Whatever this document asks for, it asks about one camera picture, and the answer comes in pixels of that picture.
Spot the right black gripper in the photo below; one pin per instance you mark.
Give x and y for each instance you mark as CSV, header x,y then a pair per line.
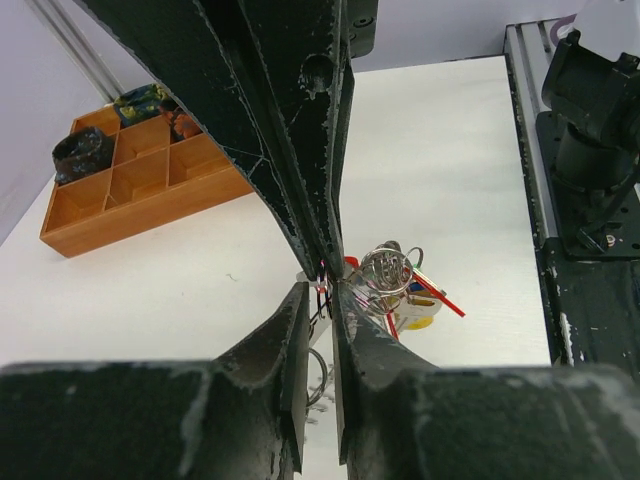
x,y
305,79

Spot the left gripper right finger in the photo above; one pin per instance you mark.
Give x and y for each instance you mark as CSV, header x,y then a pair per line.
x,y
400,417

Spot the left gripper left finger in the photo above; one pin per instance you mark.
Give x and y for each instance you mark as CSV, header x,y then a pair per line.
x,y
238,416

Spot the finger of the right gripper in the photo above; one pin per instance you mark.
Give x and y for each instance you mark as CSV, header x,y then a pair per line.
x,y
175,44

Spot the silver keyring with keys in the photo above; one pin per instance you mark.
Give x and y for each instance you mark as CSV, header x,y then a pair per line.
x,y
394,293

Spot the green yellow round part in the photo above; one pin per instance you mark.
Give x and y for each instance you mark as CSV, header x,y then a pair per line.
x,y
143,103

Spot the orange compartment tray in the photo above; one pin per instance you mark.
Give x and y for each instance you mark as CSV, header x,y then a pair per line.
x,y
152,180

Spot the black round part top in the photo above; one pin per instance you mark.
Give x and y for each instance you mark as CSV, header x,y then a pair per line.
x,y
81,154

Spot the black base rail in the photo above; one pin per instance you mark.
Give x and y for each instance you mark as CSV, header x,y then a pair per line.
x,y
591,309

